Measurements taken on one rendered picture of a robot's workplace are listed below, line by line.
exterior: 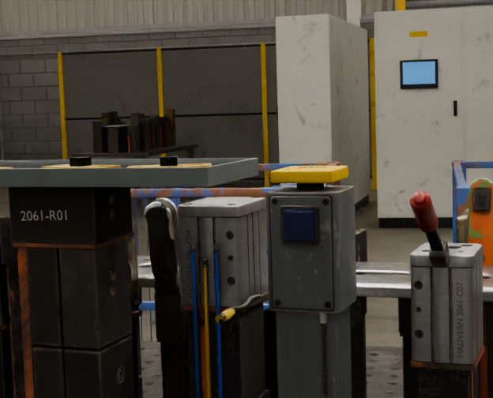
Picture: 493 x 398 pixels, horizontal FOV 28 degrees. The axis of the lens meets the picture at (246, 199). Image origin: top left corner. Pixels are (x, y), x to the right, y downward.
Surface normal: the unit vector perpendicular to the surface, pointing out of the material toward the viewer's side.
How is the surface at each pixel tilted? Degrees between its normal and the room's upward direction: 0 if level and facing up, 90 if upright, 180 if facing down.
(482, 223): 78
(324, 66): 90
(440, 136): 90
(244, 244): 90
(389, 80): 90
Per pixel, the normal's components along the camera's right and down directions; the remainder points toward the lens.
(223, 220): -0.36, 0.11
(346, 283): 0.93, 0.00
